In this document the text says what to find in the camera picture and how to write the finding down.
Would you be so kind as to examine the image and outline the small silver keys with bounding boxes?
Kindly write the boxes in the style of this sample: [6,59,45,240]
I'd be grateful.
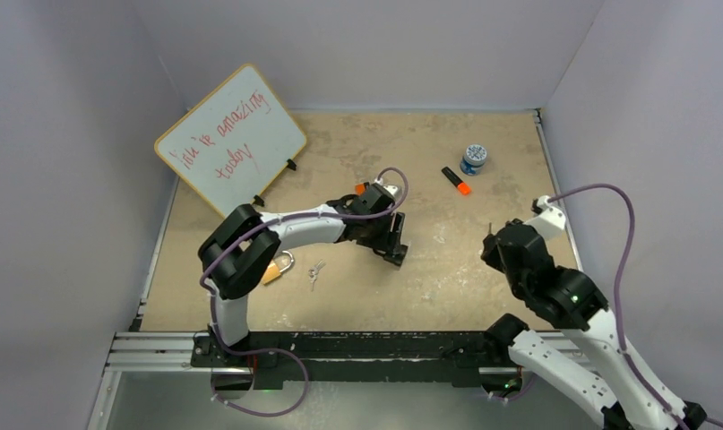
[308,260,326,291]

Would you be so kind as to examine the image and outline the brass padlock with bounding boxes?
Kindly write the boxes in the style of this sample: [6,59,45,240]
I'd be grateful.
[261,251,295,285]

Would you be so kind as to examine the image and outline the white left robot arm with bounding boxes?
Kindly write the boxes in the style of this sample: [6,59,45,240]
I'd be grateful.
[197,184,408,366]

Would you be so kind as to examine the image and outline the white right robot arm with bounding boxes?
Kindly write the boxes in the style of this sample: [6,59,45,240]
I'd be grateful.
[481,219,708,429]

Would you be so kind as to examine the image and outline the orange black highlighter marker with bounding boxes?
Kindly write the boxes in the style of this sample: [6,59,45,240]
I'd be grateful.
[441,167,471,195]

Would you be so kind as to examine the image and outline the blue white round jar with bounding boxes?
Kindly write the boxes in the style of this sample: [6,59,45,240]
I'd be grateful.
[460,144,488,176]

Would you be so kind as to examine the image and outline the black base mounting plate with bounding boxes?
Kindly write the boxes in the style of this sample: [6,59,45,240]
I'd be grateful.
[191,331,529,396]

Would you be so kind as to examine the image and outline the whiteboard with red writing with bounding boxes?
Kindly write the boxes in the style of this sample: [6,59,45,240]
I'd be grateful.
[154,64,307,216]

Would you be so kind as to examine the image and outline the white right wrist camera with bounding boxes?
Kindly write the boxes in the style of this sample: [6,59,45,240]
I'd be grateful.
[525,195,567,241]

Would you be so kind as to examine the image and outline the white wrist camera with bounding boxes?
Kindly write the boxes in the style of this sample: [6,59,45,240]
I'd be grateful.
[383,185,403,202]
[525,195,567,241]

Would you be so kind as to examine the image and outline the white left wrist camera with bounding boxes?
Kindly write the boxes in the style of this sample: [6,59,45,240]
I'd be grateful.
[383,185,403,202]

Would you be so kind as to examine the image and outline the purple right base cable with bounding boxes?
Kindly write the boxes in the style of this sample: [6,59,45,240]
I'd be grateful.
[486,374,538,405]

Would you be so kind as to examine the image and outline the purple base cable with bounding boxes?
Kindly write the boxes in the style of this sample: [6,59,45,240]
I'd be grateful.
[486,374,538,405]
[210,347,310,417]

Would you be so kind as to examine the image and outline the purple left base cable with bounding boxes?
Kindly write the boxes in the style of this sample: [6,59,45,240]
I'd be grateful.
[210,347,310,417]

